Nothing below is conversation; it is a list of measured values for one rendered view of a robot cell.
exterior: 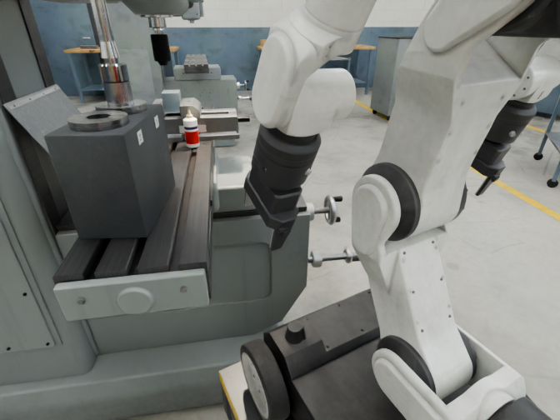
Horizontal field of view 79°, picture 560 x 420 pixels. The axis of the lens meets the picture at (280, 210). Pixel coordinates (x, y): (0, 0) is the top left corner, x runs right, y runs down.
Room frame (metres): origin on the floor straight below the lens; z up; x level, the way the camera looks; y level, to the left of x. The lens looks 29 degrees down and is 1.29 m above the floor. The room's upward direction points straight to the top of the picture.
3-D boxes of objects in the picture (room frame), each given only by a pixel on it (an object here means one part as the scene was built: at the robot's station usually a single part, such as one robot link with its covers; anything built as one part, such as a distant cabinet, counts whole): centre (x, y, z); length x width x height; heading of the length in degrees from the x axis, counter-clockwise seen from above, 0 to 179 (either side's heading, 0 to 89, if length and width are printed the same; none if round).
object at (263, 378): (0.54, 0.04, 0.50); 0.20 x 0.05 x 0.20; 28
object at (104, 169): (0.61, 0.30, 1.06); 0.22 x 0.12 x 0.20; 2
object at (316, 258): (1.00, -0.21, 0.54); 0.22 x 0.06 x 0.06; 99
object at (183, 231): (1.00, 0.33, 0.92); 1.24 x 0.23 x 0.08; 9
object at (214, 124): (1.12, 0.32, 1.01); 0.35 x 0.15 x 0.11; 100
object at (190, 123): (1.01, 0.27, 1.01); 0.04 x 0.04 x 0.11
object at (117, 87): (0.66, 0.30, 1.19); 0.05 x 0.05 x 0.06
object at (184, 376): (1.01, 0.58, 0.10); 1.20 x 0.60 x 0.20; 99
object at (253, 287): (1.06, 0.31, 0.46); 0.80 x 0.30 x 0.60; 99
